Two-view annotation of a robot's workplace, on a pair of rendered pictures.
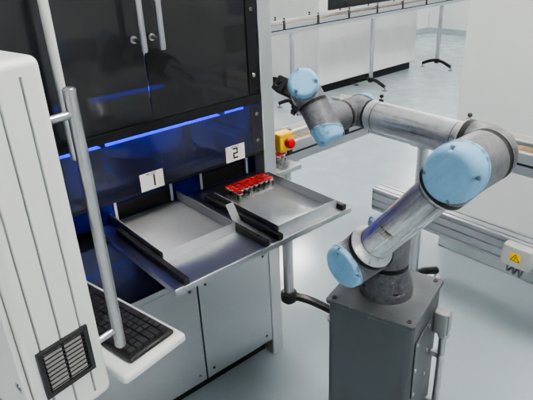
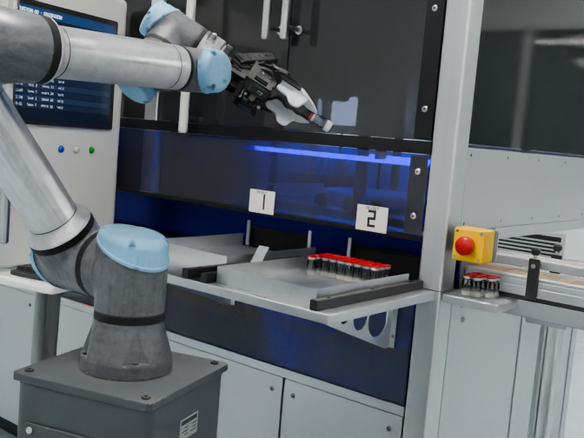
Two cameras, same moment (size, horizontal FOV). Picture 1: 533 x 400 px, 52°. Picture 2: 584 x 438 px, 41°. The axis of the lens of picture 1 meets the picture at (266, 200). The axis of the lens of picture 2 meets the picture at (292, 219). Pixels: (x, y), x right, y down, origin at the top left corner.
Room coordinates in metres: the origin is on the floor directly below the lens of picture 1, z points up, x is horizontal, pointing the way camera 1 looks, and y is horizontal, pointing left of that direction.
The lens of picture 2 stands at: (1.25, -1.61, 1.19)
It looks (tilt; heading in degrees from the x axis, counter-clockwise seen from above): 6 degrees down; 77
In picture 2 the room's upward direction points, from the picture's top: 5 degrees clockwise
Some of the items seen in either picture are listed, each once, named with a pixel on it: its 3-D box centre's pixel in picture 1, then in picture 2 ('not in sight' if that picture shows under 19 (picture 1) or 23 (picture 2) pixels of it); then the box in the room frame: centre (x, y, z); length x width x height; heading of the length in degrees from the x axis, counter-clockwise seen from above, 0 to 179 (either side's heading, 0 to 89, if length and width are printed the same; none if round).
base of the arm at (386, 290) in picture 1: (386, 274); (128, 337); (1.28, -0.33, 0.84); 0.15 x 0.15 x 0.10
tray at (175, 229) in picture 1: (170, 222); (235, 249); (1.54, 0.31, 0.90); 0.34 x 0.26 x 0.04; 39
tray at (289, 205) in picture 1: (274, 200); (315, 278); (1.67, -0.03, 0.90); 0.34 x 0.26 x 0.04; 39
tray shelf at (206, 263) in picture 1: (227, 220); (267, 275); (1.60, 0.13, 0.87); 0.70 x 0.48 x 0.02; 129
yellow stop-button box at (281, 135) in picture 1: (281, 140); (474, 244); (2.01, -0.07, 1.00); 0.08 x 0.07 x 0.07; 39
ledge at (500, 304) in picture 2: (278, 166); (482, 300); (2.05, -0.06, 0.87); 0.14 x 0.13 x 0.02; 39
